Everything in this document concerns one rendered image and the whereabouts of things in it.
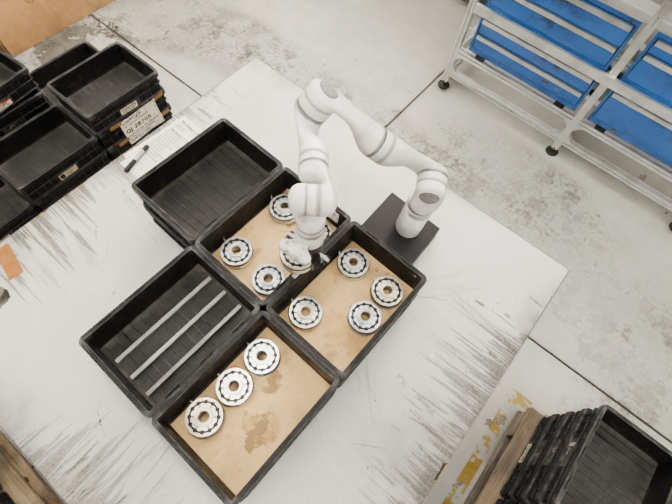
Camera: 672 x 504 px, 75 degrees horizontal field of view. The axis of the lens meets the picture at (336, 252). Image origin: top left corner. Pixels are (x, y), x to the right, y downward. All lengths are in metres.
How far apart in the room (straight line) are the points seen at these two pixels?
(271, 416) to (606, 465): 1.21
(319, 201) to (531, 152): 2.29
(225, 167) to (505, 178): 1.80
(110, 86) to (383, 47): 1.83
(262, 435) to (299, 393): 0.15
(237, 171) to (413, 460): 1.11
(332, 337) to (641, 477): 1.21
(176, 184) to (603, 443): 1.77
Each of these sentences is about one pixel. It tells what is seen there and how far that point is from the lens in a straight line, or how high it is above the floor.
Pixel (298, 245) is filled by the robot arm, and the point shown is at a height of 1.17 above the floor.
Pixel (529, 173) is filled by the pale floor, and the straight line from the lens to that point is 2.96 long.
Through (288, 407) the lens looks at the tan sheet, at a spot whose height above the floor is 0.83.
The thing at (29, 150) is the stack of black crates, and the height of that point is 0.38.
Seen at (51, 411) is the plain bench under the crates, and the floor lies 0.70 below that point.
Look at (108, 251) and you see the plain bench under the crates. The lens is 1.72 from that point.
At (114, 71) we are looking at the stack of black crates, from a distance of 2.59.
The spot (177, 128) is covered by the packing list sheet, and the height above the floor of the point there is 0.70.
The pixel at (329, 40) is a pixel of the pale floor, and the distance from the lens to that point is 3.41.
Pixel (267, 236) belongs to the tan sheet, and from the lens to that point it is 1.46.
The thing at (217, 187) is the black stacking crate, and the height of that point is 0.83.
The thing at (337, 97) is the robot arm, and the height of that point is 1.32.
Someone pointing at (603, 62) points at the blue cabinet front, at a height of 0.64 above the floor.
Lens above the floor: 2.12
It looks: 64 degrees down
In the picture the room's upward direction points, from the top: 9 degrees clockwise
